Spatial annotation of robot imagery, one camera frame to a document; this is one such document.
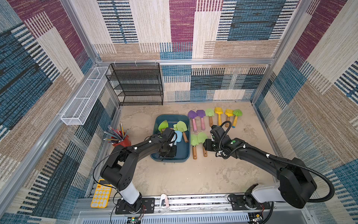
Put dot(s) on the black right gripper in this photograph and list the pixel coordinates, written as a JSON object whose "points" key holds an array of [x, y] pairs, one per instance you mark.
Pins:
{"points": [[209, 144]]}

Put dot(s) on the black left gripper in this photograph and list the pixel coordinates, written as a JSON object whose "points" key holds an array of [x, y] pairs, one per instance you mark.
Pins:
{"points": [[174, 154]]}

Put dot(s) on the green shovel wooden handle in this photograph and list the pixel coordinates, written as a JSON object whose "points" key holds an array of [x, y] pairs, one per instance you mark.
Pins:
{"points": [[210, 113]]}

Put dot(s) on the yellow shovel wooden handle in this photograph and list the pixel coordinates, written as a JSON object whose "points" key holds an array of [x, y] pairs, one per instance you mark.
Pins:
{"points": [[229, 114]]}

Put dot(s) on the purple shovel pink handle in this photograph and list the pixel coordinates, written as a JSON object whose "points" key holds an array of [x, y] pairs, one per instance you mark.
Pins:
{"points": [[192, 115], [202, 114]]}

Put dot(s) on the green shovel yellow handle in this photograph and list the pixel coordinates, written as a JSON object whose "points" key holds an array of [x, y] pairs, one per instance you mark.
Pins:
{"points": [[237, 113]]}

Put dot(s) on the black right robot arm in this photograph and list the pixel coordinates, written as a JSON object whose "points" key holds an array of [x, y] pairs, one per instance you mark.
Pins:
{"points": [[296, 185]]}

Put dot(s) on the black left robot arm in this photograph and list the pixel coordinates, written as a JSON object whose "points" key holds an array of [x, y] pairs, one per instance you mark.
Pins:
{"points": [[120, 165]]}

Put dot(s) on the teal plastic storage box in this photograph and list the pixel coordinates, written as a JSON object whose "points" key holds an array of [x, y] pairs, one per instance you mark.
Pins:
{"points": [[183, 149]]}

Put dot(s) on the red pencil holder cup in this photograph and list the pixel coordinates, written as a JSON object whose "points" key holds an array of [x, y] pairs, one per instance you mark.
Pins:
{"points": [[117, 137]]}

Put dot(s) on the yellow calculator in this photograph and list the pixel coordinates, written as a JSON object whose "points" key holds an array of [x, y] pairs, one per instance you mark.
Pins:
{"points": [[101, 195]]}

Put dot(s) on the light blue shovel white handle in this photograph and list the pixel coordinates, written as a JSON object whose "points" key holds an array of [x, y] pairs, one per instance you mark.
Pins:
{"points": [[178, 135]]}

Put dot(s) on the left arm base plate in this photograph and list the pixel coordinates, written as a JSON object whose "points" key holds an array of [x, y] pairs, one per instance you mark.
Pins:
{"points": [[145, 205]]}

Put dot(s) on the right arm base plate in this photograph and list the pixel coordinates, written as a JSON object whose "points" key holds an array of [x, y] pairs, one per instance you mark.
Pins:
{"points": [[241, 202]]}

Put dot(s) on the black wire shelf rack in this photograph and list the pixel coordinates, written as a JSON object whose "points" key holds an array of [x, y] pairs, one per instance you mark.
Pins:
{"points": [[136, 83]]}

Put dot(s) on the white mesh wall basket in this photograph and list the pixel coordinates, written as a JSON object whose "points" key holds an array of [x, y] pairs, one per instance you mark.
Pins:
{"points": [[82, 104]]}

